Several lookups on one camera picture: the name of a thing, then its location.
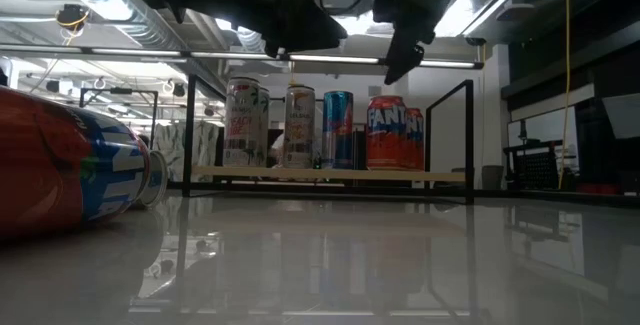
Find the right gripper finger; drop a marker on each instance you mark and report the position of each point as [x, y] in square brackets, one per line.
[405, 60]

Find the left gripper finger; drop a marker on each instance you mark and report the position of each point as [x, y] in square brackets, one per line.
[310, 32]

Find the red Fanta can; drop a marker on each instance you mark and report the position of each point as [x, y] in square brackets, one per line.
[416, 140]
[385, 132]
[60, 165]

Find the white Celsius can orange print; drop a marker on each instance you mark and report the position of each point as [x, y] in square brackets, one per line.
[299, 127]

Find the blue silver Red Bull can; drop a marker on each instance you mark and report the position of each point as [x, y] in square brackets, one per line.
[338, 130]

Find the gray trash bin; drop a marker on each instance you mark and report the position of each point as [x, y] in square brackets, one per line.
[492, 177]

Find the black metal pipe rack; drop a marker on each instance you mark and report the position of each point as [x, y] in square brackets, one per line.
[115, 91]

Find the white patterned sheet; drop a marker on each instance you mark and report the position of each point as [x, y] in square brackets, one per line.
[170, 150]

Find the wooden shelf black metal frame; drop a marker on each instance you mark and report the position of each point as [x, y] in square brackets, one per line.
[350, 175]

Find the silver ceiling air duct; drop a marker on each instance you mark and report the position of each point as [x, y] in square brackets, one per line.
[100, 10]

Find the black metal table frame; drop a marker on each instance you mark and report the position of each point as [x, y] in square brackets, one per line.
[540, 196]

